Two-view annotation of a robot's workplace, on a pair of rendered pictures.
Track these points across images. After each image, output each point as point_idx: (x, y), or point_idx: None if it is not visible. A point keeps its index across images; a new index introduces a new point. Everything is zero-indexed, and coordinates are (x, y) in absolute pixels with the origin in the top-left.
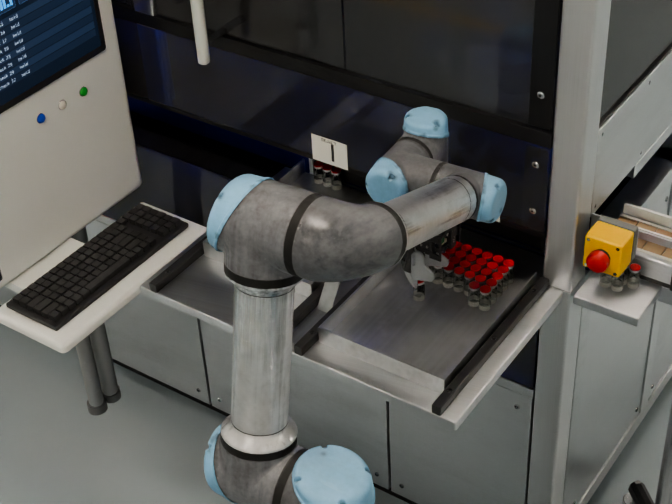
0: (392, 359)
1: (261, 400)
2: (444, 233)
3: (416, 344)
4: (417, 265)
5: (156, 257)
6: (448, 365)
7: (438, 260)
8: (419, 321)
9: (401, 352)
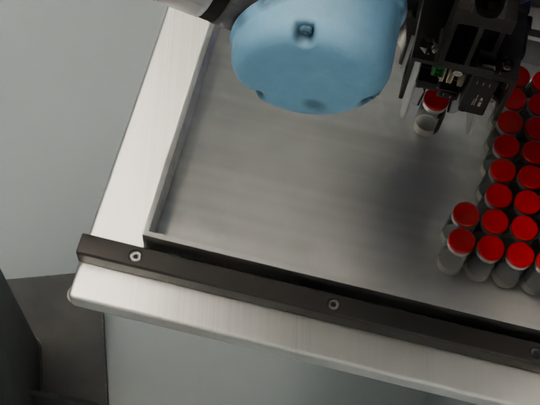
0: (178, 120)
1: None
2: (435, 59)
3: (279, 160)
4: (413, 67)
5: None
6: (235, 237)
7: (399, 92)
8: (352, 146)
9: (244, 139)
